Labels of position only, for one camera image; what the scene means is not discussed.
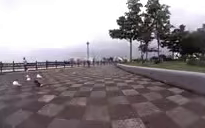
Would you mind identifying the low grey concrete wall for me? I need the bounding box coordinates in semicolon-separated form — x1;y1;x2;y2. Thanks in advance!
116;63;205;100

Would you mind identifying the clump of dark trees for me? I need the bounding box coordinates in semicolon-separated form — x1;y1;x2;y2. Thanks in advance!
163;23;205;62

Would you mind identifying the dark metal railing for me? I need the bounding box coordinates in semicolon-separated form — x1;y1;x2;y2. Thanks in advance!
0;59;73;75

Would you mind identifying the person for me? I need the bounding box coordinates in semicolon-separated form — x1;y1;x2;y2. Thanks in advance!
22;56;29;72

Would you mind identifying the dark bird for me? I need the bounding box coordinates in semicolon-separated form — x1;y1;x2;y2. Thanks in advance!
33;79;44;88

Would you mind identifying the pale tower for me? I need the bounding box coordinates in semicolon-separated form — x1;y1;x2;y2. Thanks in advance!
85;41;91;62

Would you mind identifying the grass strip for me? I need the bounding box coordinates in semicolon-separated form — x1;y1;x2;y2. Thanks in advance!
123;59;205;75

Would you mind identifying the tall thin-trunked tree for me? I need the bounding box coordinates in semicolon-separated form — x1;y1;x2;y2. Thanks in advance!
138;0;173;63
108;0;144;63

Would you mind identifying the checkered stone paved plaza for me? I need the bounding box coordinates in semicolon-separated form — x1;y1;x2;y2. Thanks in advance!
0;64;205;128

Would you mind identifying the white bird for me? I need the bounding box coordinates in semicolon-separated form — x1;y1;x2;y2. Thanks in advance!
24;74;32;82
11;79;23;88
35;73;44;80

